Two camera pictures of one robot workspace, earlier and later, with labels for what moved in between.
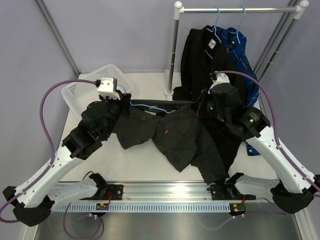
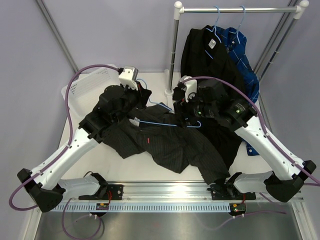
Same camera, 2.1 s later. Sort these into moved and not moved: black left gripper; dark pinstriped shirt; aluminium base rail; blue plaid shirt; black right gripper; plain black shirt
Moved: dark pinstriped shirt; black left gripper; black right gripper
Not moved: plain black shirt; aluminium base rail; blue plaid shirt
